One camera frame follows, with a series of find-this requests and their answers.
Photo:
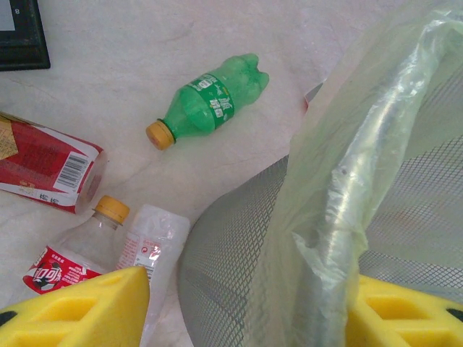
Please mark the frosted bottle red-white label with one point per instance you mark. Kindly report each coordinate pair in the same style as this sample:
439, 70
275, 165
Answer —
159, 231

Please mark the red gold label bottle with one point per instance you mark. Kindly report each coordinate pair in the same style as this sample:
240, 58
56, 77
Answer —
43, 162

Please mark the green plastic bottle yellow cap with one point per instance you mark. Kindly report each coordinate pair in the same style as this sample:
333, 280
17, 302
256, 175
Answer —
202, 105

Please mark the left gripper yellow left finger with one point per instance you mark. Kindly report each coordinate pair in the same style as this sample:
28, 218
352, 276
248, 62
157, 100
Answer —
119, 307

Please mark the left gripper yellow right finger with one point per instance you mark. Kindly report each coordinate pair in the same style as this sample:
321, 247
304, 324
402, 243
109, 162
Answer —
398, 332

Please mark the grey mesh bin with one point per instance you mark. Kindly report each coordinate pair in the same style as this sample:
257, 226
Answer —
231, 253

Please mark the clear cola bottle red label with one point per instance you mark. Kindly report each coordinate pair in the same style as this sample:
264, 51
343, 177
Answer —
83, 246

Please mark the black framed checkerboard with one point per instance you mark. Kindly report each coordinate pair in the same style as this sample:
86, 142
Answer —
36, 54

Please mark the translucent green bin liner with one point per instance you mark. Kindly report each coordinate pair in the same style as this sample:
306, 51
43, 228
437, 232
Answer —
325, 180

